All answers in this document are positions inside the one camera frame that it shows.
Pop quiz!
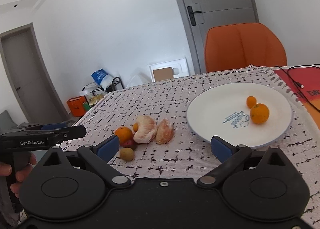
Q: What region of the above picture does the brown cardboard piece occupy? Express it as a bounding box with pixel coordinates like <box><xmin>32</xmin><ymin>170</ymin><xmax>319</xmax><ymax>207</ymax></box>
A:
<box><xmin>152</xmin><ymin>68</ymin><xmax>174</xmax><ymax>82</ymax></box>

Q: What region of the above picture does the red paper mat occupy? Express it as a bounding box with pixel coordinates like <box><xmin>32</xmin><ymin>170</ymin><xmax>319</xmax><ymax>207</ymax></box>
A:
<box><xmin>274</xmin><ymin>64</ymin><xmax>319</xmax><ymax>128</ymax></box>

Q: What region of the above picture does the grey sofa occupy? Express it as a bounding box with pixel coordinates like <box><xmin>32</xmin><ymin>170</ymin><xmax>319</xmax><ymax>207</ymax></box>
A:
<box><xmin>0</xmin><ymin>110</ymin><xmax>28</xmax><ymax>133</ymax></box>

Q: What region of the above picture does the person's left hand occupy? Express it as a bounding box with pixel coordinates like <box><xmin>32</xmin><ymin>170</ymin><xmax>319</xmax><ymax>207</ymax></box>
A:
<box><xmin>0</xmin><ymin>153</ymin><xmax>37</xmax><ymax>198</ymax></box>

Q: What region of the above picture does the orange chair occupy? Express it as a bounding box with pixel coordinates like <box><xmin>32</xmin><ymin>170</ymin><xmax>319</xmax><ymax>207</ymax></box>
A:
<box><xmin>204</xmin><ymin>23</ymin><xmax>287</xmax><ymax>72</ymax></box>

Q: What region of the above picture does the white foam packaging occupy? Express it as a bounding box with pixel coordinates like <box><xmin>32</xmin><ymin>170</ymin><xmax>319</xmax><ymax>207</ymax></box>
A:
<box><xmin>149</xmin><ymin>58</ymin><xmax>189</xmax><ymax>82</ymax></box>

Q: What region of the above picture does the small peeled pomelo piece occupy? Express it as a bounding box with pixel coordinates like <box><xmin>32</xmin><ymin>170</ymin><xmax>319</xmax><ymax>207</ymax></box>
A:
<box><xmin>156</xmin><ymin>118</ymin><xmax>174</xmax><ymax>144</ymax></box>

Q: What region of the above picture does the large orange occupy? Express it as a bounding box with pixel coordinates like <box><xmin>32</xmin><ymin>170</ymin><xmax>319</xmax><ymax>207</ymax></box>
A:
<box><xmin>114</xmin><ymin>126</ymin><xmax>133</xmax><ymax>146</ymax></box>

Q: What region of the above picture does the orange box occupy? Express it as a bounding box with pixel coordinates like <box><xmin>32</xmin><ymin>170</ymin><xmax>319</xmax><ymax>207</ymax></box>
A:
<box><xmin>66</xmin><ymin>96</ymin><xmax>87</xmax><ymax>117</ymax></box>

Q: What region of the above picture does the white ceramic plate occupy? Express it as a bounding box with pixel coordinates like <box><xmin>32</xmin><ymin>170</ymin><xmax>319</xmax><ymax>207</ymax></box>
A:
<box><xmin>186</xmin><ymin>83</ymin><xmax>292</xmax><ymax>149</ymax></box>

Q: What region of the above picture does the green kiwi fruit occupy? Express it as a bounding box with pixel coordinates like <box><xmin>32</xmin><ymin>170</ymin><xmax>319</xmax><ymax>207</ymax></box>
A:
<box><xmin>119</xmin><ymin>148</ymin><xmax>135</xmax><ymax>161</ymax></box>

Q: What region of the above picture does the large peeled pomelo piece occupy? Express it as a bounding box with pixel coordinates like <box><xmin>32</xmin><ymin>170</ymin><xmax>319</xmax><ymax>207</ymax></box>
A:
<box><xmin>133</xmin><ymin>115</ymin><xmax>157</xmax><ymax>144</ymax></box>

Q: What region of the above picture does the blue white bag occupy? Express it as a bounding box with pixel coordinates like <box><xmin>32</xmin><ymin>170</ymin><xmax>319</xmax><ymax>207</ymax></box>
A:
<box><xmin>91</xmin><ymin>69</ymin><xmax>114</xmax><ymax>91</ymax></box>

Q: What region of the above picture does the patterned tablecloth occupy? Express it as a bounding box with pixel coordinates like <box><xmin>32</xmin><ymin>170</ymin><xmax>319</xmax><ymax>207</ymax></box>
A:
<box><xmin>61</xmin><ymin>65</ymin><xmax>319</xmax><ymax>228</ymax></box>

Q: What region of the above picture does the tiny mandarin orange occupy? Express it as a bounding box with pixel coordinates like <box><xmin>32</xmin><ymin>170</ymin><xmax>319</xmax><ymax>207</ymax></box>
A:
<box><xmin>133</xmin><ymin>123</ymin><xmax>138</xmax><ymax>133</ymax></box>

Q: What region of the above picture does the black usb cable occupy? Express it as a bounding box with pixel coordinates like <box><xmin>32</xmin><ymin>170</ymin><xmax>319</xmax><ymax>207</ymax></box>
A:
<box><xmin>274</xmin><ymin>63</ymin><xmax>320</xmax><ymax>113</ymax></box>

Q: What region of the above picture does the grey side door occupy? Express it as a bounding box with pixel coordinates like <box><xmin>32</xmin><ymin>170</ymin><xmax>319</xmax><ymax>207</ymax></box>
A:
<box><xmin>1</xmin><ymin>23</ymin><xmax>68</xmax><ymax>124</ymax></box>

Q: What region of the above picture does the dark red fruit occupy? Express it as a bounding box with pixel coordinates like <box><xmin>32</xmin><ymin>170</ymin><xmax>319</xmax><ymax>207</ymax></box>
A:
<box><xmin>122</xmin><ymin>140</ymin><xmax>137</xmax><ymax>151</ymax></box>

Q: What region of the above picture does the small mandarin orange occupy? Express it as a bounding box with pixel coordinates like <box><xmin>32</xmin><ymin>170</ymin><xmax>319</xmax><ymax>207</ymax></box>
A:
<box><xmin>246</xmin><ymin>96</ymin><xmax>257</xmax><ymax>109</ymax></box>

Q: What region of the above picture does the grey door with handle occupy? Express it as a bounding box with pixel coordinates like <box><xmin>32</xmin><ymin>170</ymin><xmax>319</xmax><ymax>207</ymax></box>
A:
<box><xmin>177</xmin><ymin>0</ymin><xmax>259</xmax><ymax>74</ymax></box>

